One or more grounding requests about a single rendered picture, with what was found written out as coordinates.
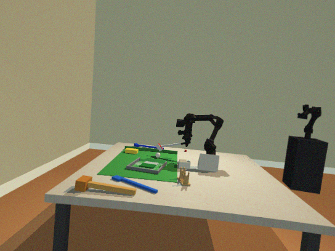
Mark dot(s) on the orange wooden mallet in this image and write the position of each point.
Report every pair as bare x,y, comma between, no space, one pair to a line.
85,182

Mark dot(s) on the yellow rectangular block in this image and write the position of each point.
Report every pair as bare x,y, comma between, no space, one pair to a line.
131,150

